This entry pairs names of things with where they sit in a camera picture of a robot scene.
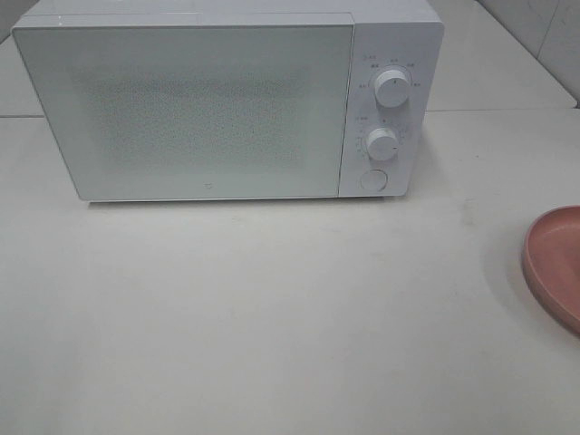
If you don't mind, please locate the round white door button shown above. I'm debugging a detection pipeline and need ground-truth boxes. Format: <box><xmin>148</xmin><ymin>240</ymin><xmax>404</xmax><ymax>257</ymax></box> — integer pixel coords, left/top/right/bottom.
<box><xmin>361</xmin><ymin>169</ymin><xmax>388</xmax><ymax>192</ymax></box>

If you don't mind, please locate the pink round plate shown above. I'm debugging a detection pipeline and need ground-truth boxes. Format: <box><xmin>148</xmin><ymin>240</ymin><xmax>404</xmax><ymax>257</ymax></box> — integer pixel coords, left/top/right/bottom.
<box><xmin>521</xmin><ymin>205</ymin><xmax>579</xmax><ymax>335</ymax></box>

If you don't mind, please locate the white microwave door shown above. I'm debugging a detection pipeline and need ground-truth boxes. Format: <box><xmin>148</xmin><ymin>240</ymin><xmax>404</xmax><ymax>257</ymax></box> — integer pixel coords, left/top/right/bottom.
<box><xmin>14</xmin><ymin>24</ymin><xmax>353</xmax><ymax>202</ymax></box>

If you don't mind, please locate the lower white microwave knob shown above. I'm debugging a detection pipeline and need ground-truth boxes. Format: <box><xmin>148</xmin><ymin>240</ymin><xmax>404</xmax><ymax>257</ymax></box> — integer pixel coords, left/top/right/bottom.
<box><xmin>366</xmin><ymin>128</ymin><xmax>399</xmax><ymax>161</ymax></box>

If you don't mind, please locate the white microwave knob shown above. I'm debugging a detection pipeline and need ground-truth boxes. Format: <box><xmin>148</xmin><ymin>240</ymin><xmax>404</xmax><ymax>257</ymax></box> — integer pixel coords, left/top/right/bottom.
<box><xmin>366</xmin><ymin>128</ymin><xmax>399</xmax><ymax>161</ymax></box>
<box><xmin>371</xmin><ymin>65</ymin><xmax>411</xmax><ymax>109</ymax></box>

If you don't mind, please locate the upper white microwave knob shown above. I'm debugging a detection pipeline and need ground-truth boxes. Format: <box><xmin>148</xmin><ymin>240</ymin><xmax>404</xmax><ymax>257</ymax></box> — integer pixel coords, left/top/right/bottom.
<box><xmin>371</xmin><ymin>65</ymin><xmax>411</xmax><ymax>109</ymax></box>

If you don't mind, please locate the white microwave oven body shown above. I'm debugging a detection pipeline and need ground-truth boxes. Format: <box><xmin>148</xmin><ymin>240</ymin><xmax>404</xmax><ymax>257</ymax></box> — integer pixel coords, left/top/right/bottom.
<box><xmin>12</xmin><ymin>1</ymin><xmax>444</xmax><ymax>198</ymax></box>

